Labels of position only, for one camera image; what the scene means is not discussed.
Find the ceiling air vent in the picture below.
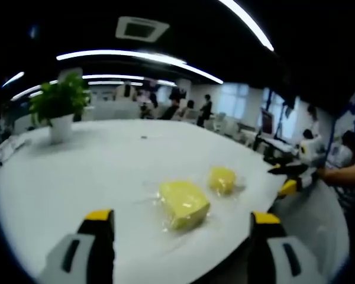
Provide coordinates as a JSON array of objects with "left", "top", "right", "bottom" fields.
[{"left": 115, "top": 16, "right": 170, "bottom": 43}]

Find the long curved ceiling light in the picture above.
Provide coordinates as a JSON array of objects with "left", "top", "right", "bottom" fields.
[{"left": 56, "top": 49, "right": 224, "bottom": 85}]

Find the white power strip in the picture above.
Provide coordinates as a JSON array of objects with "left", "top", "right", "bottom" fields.
[{"left": 0, "top": 138, "right": 30, "bottom": 157}]

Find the yellow round silicone block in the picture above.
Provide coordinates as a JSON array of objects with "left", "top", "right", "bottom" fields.
[{"left": 205, "top": 165, "right": 248, "bottom": 199}]

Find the white mesh office chair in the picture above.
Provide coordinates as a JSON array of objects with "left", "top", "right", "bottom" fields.
[{"left": 192, "top": 179, "right": 352, "bottom": 284}]

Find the straight ceiling light strip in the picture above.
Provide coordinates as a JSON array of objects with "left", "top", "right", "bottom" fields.
[{"left": 218, "top": 0, "right": 275, "bottom": 51}]

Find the yellow rectangular silicone block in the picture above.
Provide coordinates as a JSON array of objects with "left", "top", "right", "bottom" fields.
[{"left": 133, "top": 177, "right": 217, "bottom": 237}]

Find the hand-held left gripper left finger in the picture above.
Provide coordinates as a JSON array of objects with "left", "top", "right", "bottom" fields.
[{"left": 37, "top": 208, "right": 117, "bottom": 284}]

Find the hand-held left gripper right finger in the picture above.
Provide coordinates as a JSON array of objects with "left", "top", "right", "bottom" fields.
[{"left": 247, "top": 210, "right": 328, "bottom": 284}]

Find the green plant in white pot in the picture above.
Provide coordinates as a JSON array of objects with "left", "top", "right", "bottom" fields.
[{"left": 28, "top": 72, "right": 92, "bottom": 146}]

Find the short ceiling light strip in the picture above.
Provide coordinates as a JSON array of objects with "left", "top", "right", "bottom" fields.
[{"left": 1, "top": 71, "right": 25, "bottom": 88}]

